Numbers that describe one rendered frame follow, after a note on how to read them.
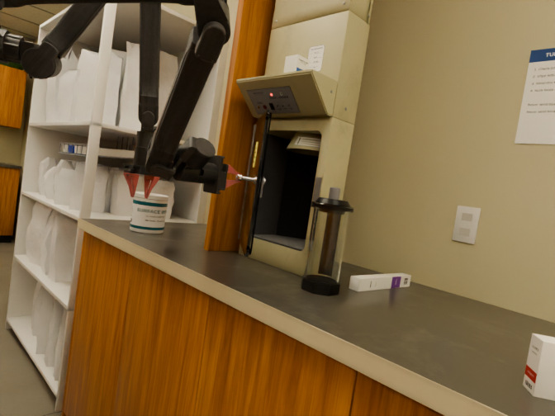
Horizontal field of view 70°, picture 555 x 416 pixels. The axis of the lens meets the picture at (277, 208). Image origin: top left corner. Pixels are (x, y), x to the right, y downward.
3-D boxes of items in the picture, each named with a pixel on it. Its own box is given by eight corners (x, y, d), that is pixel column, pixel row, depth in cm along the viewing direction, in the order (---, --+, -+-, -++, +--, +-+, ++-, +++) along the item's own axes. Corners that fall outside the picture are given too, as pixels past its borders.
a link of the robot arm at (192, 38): (202, -11, 72) (201, 20, 65) (231, 3, 74) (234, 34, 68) (145, 148, 101) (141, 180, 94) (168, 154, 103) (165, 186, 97)
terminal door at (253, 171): (240, 240, 135) (258, 124, 133) (248, 257, 105) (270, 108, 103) (238, 239, 135) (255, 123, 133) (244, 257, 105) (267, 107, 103)
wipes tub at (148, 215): (154, 229, 166) (158, 193, 165) (169, 234, 156) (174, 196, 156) (123, 227, 156) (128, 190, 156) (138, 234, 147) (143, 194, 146)
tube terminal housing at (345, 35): (286, 252, 155) (316, 54, 151) (356, 274, 132) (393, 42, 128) (237, 253, 137) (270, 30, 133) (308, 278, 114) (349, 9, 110)
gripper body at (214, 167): (226, 156, 105) (203, 152, 100) (221, 194, 106) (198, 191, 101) (212, 155, 110) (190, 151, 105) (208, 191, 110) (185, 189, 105)
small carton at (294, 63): (294, 82, 119) (296, 62, 119) (306, 80, 116) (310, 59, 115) (282, 77, 116) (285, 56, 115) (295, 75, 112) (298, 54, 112)
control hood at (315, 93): (257, 118, 135) (261, 89, 134) (333, 116, 112) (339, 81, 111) (230, 110, 126) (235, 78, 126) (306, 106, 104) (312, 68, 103)
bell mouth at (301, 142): (309, 156, 142) (311, 140, 142) (350, 158, 130) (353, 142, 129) (274, 147, 129) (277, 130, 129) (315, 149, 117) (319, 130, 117)
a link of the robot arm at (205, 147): (150, 147, 100) (147, 172, 95) (171, 117, 93) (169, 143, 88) (192, 164, 106) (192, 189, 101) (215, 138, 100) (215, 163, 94)
